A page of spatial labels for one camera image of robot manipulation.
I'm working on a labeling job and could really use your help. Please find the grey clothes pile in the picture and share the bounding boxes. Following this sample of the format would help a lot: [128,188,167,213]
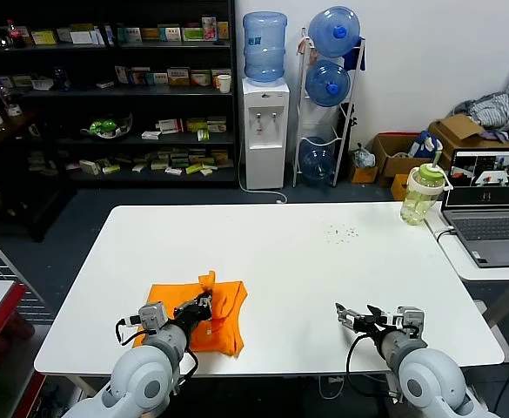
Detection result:
[453,93,509,145]

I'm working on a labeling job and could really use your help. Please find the beige white medicine carton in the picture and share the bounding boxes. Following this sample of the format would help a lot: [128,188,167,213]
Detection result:
[167,67,191,87]

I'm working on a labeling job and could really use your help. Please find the small yellow cardboard box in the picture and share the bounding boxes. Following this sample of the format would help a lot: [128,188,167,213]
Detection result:
[391,173,414,201]

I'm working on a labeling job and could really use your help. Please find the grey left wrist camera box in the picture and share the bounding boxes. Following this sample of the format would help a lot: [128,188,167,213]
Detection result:
[138,302,168,332]

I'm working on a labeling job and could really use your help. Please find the blue water jug with label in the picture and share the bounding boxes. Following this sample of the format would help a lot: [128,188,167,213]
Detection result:
[242,11,289,84]

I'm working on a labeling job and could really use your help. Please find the green white bowl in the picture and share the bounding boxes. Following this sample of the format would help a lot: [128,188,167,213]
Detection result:
[81,113,134,141]

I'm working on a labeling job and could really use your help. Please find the black shelving unit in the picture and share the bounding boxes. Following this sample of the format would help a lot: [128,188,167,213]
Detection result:
[0,0,240,188]

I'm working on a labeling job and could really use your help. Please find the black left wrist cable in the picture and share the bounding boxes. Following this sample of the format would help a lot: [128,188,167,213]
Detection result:
[114,317,151,347]

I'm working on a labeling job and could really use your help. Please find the green lid water bottle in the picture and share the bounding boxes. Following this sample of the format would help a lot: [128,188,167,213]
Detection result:
[400,150,454,227]

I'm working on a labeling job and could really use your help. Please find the small brown cardboard box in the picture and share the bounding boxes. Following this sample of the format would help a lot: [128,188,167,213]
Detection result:
[350,165,379,184]

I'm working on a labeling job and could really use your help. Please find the cardboard box with flaps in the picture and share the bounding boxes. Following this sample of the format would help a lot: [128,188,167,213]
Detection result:
[427,113,509,171]

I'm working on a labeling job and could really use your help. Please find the orange t-shirt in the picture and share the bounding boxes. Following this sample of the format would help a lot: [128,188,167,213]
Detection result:
[132,269,249,359]

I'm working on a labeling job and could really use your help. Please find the dark blue bottle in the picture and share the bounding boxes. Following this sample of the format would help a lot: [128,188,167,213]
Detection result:
[53,65,71,91]

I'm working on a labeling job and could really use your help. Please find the dark wooden desk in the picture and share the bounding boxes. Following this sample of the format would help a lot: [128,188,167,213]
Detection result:
[0,106,79,243]

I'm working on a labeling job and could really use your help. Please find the scattered dark crumbs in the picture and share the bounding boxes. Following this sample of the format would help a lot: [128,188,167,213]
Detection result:
[325,224,360,245]

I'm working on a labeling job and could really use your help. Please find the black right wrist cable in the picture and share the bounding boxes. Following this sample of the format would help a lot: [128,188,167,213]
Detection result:
[345,333,390,397]

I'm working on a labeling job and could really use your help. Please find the grey plastic bag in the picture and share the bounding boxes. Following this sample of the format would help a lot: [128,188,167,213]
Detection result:
[352,143,377,170]

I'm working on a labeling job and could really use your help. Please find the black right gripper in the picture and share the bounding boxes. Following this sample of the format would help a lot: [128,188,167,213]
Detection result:
[334,301,391,337]

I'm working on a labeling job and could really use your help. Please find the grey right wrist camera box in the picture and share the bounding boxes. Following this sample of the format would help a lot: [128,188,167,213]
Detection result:
[395,306,425,336]

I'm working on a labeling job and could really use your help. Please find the tall pink print carton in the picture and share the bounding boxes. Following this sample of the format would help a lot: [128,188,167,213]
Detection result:
[201,16,218,43]

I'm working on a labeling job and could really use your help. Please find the large open cardboard box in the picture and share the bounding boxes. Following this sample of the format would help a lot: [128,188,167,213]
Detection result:
[372,132,433,188]

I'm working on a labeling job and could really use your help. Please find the white dispenser cable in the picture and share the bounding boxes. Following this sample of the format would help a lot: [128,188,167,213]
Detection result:
[238,143,289,205]

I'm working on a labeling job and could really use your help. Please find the white red medicine carton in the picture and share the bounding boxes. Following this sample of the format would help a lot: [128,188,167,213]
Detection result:
[156,118,184,134]

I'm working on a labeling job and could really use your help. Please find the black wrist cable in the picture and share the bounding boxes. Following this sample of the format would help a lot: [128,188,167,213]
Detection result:
[114,317,151,347]
[345,333,390,397]

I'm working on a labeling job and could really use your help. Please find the cola bottle red label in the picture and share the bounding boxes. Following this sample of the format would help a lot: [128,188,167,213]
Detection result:
[6,18,28,49]

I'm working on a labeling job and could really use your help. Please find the white metal jug rack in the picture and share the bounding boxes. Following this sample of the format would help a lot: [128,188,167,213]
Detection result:
[291,28,367,188]

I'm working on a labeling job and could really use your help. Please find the blue white refill bag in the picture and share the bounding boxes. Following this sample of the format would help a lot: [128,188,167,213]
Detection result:
[408,130,445,160]

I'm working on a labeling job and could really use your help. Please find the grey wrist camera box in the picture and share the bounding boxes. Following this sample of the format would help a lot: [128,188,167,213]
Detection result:
[138,302,168,332]
[395,306,425,336]

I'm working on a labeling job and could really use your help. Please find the black upright object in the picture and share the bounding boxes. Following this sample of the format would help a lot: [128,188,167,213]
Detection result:
[338,102,359,175]

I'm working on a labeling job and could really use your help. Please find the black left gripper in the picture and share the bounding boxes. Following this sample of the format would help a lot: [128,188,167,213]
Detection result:
[173,290,216,327]

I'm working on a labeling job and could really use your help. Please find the white water dispenser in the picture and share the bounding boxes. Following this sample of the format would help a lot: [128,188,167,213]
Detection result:
[241,78,291,191]

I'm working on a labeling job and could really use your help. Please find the grey laptop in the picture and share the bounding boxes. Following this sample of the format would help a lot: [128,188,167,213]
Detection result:
[440,148,509,268]

